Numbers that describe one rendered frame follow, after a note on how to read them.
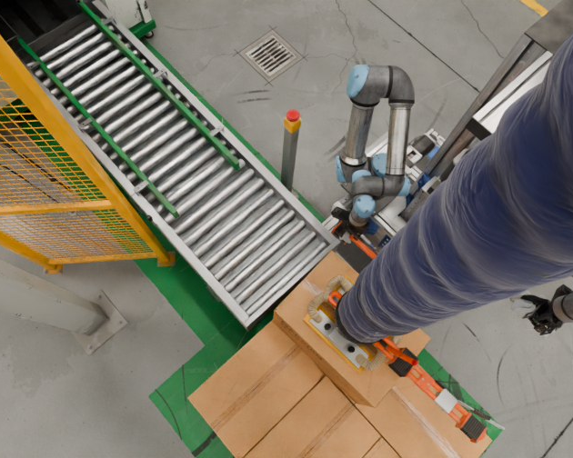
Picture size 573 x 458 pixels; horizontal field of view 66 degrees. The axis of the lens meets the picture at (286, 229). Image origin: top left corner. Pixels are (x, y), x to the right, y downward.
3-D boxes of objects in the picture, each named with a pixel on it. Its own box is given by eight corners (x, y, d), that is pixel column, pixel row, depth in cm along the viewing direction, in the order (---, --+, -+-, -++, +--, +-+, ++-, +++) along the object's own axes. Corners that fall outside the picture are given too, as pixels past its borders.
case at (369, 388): (272, 322, 236) (273, 310, 198) (322, 269, 247) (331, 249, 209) (356, 403, 224) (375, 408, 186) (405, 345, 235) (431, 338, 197)
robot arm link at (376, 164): (392, 188, 199) (400, 175, 187) (363, 188, 199) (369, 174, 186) (390, 164, 203) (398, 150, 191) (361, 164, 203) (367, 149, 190)
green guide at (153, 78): (83, 13, 298) (77, 2, 290) (95, 4, 301) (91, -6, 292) (236, 171, 263) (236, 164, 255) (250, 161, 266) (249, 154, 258)
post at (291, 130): (278, 196, 320) (283, 118, 225) (285, 190, 321) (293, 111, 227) (285, 203, 318) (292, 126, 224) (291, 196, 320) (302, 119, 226)
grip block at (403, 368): (386, 363, 183) (389, 363, 177) (400, 346, 185) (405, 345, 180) (401, 378, 181) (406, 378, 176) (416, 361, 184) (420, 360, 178)
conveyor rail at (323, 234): (101, 24, 314) (91, 2, 297) (107, 20, 316) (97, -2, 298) (326, 253, 264) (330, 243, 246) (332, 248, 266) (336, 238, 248)
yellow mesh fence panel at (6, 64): (44, 274, 294) (-419, 51, 96) (45, 260, 297) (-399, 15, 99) (175, 265, 299) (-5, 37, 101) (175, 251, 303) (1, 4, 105)
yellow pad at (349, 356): (302, 320, 197) (303, 318, 192) (316, 303, 200) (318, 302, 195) (359, 374, 190) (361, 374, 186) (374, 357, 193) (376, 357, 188)
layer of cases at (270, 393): (198, 395, 259) (186, 397, 222) (318, 283, 285) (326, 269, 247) (341, 572, 234) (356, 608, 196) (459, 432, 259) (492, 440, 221)
